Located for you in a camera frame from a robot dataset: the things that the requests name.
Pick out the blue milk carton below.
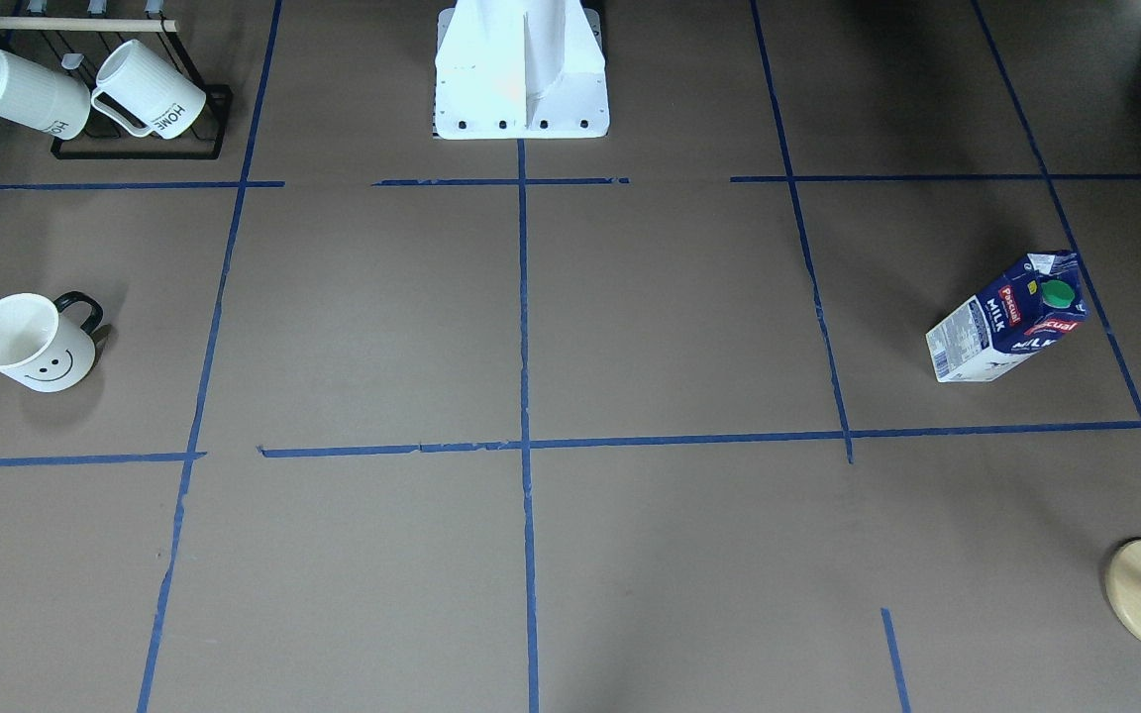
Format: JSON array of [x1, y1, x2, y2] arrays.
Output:
[[925, 250, 1089, 383]]

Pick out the white smiley face mug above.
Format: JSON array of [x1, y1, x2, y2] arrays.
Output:
[[0, 290, 104, 392]]

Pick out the white HOME mug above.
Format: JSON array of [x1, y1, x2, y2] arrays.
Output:
[[90, 40, 207, 140]]

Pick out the white ribbed mug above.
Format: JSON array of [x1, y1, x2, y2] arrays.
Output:
[[0, 50, 91, 141]]

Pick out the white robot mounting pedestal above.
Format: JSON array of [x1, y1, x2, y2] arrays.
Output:
[[432, 1, 610, 141]]

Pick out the black wire mug rack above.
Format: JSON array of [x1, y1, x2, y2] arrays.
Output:
[[0, 1, 234, 159]]

